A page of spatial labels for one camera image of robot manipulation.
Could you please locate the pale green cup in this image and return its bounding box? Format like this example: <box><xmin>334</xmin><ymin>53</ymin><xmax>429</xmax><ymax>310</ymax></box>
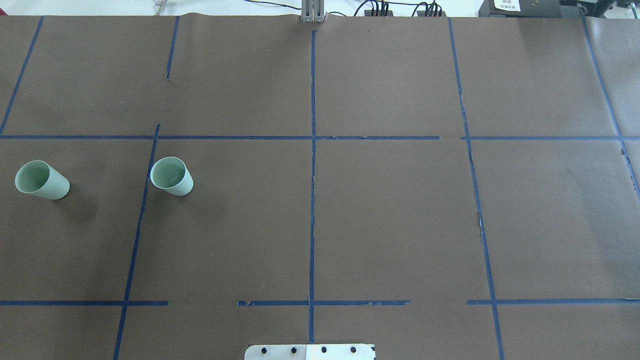
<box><xmin>14</xmin><ymin>160</ymin><xmax>71</xmax><ymax>200</ymax></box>
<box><xmin>150</xmin><ymin>156</ymin><xmax>194</xmax><ymax>197</ymax></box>

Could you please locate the left black power strip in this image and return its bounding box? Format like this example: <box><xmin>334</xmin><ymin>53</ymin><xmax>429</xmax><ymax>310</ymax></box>
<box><xmin>354</xmin><ymin>0</ymin><xmax>393</xmax><ymax>18</ymax></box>

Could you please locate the black power strip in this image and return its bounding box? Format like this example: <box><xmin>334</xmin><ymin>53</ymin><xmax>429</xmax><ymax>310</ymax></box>
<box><xmin>411</xmin><ymin>0</ymin><xmax>446</xmax><ymax>18</ymax></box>
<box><xmin>354</xmin><ymin>0</ymin><xmax>393</xmax><ymax>18</ymax></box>

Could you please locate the right black power strip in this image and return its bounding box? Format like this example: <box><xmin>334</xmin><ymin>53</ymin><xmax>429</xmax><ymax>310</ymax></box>
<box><xmin>411</xmin><ymin>0</ymin><xmax>446</xmax><ymax>18</ymax></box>

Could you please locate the black box with label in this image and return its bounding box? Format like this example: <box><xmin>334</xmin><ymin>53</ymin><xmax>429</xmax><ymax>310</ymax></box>
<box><xmin>478</xmin><ymin>0</ymin><xmax>581</xmax><ymax>19</ymax></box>

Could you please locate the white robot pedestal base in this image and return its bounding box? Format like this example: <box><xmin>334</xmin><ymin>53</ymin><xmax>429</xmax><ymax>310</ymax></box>
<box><xmin>244</xmin><ymin>343</ymin><xmax>377</xmax><ymax>360</ymax></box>

